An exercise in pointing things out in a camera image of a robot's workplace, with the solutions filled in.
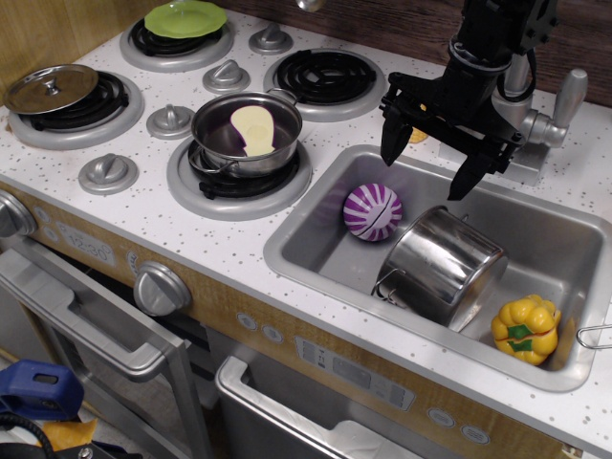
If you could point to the stove burner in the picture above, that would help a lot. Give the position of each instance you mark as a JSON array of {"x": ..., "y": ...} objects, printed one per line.
[
  {"x": 113, "y": 107},
  {"x": 327, "y": 85},
  {"x": 148, "y": 51},
  {"x": 232, "y": 199}
]

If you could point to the front right stove burner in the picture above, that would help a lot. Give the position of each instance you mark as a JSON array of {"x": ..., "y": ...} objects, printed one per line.
[{"x": 232, "y": 199}]

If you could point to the silver oven dial left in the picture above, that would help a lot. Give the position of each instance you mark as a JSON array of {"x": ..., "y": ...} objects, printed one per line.
[{"x": 16, "y": 219}]

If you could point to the purple white striped ball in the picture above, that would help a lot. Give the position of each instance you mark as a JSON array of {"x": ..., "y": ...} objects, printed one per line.
[{"x": 372, "y": 212}]

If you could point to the grey stovetop knob back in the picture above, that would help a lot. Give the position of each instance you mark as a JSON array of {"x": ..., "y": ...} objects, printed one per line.
[{"x": 271, "y": 41}]

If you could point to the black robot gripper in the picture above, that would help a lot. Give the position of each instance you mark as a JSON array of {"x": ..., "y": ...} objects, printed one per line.
[{"x": 456, "y": 109}]

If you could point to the grey oven door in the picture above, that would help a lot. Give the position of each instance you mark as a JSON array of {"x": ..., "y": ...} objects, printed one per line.
[{"x": 136, "y": 375}]

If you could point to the green plastic plate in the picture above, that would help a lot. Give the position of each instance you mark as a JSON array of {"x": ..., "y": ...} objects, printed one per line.
[{"x": 185, "y": 19}]

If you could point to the grey stovetop knob front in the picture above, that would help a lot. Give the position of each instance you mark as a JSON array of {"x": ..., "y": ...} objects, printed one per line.
[{"x": 108, "y": 174}]

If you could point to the silver toy faucet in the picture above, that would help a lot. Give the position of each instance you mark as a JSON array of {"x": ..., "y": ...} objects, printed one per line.
[{"x": 542, "y": 132}]

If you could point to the grey stovetop knob middle left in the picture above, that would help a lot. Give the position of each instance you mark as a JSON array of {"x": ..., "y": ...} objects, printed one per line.
[{"x": 172, "y": 122}]

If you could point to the blue clamp tool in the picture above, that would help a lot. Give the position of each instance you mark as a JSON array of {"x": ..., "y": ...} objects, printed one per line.
[{"x": 38, "y": 390}]

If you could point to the yellow toy bell pepper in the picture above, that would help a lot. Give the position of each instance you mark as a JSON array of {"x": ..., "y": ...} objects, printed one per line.
[{"x": 526, "y": 329}]

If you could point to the grey dishwasher door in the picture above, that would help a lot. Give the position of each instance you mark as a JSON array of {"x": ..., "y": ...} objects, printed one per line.
[{"x": 271, "y": 411}]

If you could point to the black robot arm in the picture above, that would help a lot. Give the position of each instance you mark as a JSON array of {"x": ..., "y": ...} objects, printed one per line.
[{"x": 519, "y": 25}]

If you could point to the silver knob at top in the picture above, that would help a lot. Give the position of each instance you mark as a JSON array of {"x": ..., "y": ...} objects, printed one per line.
[{"x": 311, "y": 6}]

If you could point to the grey toy sink basin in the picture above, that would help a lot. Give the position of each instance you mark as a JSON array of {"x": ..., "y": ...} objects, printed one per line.
[{"x": 561, "y": 254}]

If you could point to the steel pot on burner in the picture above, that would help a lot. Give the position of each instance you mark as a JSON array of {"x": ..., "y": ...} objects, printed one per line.
[{"x": 220, "y": 149}]

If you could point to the steel pot lid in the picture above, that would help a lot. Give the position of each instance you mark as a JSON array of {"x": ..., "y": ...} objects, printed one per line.
[{"x": 50, "y": 89}]

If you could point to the back right stove burner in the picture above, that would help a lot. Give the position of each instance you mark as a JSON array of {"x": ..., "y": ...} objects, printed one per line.
[{"x": 327, "y": 85}]

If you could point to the steel pot lying in sink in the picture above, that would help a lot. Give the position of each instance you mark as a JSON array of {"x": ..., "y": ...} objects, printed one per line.
[{"x": 441, "y": 269}]

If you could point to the front left stove burner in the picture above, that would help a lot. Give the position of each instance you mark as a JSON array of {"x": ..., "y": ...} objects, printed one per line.
[{"x": 113, "y": 107}]

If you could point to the silver oven dial right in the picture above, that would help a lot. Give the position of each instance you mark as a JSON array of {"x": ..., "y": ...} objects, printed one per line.
[{"x": 158, "y": 291}]

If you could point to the wire handle at right edge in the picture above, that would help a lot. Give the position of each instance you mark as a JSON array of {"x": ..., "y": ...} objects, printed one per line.
[{"x": 597, "y": 337}]

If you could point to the grey stovetop knob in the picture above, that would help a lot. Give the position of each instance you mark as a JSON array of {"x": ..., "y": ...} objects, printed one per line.
[
  {"x": 271, "y": 41},
  {"x": 226, "y": 78},
  {"x": 172, "y": 122},
  {"x": 108, "y": 174}
]

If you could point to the back left stove burner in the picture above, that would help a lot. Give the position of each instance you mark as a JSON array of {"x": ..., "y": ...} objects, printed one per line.
[{"x": 148, "y": 51}]

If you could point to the grey stovetop knob centre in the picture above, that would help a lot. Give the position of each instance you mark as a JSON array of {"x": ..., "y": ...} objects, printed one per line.
[{"x": 226, "y": 78}]

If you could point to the yellow toy corn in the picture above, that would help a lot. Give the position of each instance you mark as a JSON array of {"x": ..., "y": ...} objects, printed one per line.
[{"x": 417, "y": 136}]

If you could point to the silver oven dial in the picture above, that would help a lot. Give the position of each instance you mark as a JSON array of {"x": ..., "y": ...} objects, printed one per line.
[
  {"x": 16, "y": 219},
  {"x": 158, "y": 291}
]

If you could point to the cream purple toy eggplant slice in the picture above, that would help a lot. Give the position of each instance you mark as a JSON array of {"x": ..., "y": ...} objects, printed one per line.
[{"x": 255, "y": 125}]

